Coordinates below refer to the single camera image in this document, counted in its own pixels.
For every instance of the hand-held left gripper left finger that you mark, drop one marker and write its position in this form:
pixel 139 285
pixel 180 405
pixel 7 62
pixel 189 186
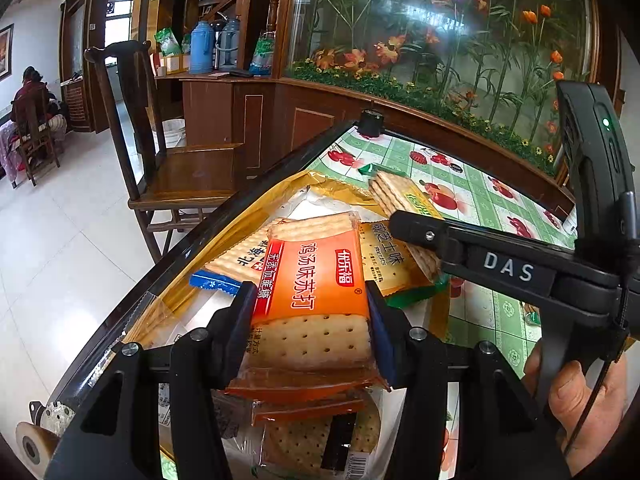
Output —
pixel 242 332

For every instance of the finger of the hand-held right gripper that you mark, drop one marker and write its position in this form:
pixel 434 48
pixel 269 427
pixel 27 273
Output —
pixel 425 232

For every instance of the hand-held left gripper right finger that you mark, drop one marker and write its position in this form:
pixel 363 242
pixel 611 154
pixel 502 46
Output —
pixel 382 342

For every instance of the yellow green cracker packet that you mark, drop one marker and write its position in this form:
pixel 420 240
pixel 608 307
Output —
pixel 395 192

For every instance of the blue white cracker packet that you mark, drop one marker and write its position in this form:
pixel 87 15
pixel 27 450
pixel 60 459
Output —
pixel 235 260

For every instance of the large yellow snack bag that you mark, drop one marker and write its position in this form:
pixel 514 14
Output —
pixel 315 184

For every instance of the orange black cracker packet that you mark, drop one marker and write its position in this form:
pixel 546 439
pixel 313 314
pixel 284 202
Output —
pixel 295 445

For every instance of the person's right hand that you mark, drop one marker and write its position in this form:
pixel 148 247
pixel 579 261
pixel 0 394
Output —
pixel 585 410

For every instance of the small green wrapper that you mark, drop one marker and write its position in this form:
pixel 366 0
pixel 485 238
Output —
pixel 368 169
pixel 531 317

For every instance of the green floral tablecloth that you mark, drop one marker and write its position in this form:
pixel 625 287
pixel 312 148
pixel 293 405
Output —
pixel 480 180

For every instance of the brown wooden chair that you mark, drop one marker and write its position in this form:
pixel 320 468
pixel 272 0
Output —
pixel 190 170

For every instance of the flower glass display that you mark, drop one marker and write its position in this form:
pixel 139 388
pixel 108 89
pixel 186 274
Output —
pixel 450 35

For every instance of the brown wooden cabinet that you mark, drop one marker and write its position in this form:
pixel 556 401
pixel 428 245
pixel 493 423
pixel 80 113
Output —
pixel 260 120

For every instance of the white bucket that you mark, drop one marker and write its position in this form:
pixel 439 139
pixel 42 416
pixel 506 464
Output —
pixel 173 135

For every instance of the water bottle pack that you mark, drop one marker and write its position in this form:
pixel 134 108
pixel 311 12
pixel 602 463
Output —
pixel 262 54

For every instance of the beige tape roll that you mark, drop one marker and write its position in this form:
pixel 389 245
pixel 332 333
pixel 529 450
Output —
pixel 30 447

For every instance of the grey thermos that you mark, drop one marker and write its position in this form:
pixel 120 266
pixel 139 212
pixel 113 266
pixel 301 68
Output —
pixel 231 45

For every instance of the small wooden chair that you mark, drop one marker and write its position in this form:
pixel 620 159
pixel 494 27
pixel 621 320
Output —
pixel 37 147

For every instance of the yellow box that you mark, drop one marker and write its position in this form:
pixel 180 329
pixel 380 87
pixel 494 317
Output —
pixel 175 64

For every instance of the blue thermos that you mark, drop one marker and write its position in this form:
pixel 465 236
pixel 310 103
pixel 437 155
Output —
pixel 202 50

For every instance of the green plastic bag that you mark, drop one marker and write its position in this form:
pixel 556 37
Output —
pixel 167 42

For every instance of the framed wall picture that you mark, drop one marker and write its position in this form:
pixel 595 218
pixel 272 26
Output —
pixel 5 52

